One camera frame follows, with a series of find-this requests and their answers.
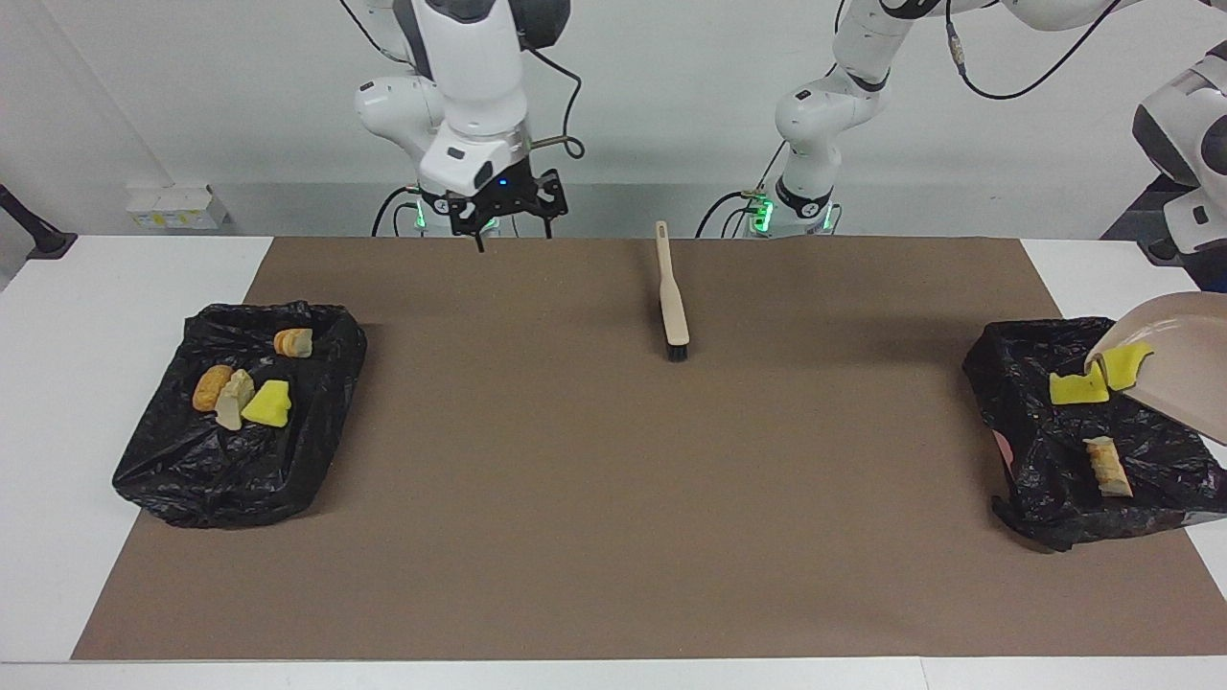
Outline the plain yellow sponge wedge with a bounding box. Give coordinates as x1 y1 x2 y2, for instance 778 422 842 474
240 379 292 428

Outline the brown oval bread roll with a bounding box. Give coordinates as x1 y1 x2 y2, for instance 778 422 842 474
192 364 234 413

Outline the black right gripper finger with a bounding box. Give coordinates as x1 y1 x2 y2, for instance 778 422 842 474
449 195 488 256
533 169 569 241

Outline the striped croissant bread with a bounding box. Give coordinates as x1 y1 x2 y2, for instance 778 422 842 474
1084 436 1135 499

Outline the black bag-lined pink bin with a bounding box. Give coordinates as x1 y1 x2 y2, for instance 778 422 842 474
962 317 1227 553

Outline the white power strip box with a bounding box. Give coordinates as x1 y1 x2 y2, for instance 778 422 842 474
127 185 229 231

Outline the beige hand brush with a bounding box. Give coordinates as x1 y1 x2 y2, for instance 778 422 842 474
655 221 691 362

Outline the pale cut bread chunk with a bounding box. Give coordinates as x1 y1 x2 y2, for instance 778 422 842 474
215 369 256 431

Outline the black left base cable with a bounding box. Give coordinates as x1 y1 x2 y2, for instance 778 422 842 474
695 190 770 239

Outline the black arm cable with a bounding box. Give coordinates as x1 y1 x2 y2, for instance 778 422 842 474
337 0 587 160
944 0 1124 102

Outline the brown table mat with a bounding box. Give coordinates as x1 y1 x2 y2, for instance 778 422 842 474
72 237 1227 660

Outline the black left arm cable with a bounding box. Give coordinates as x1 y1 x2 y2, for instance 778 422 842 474
944 0 1124 102

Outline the black right base cable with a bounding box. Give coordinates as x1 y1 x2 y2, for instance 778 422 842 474
372 185 428 239

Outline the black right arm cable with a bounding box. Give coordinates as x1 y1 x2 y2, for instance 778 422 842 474
337 0 587 160

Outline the black base cable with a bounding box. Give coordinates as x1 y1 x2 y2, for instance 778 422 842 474
372 185 428 239
695 190 770 239

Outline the beige plastic dustpan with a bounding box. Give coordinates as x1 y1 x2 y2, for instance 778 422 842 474
1084 291 1227 447

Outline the black bag-lined trash bin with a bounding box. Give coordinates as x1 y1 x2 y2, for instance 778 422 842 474
112 301 367 530

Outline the yellow and green sponge piece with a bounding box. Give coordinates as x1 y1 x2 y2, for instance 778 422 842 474
1100 341 1157 391

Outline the notched yellow sponge piece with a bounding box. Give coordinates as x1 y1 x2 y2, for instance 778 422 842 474
1049 361 1111 406

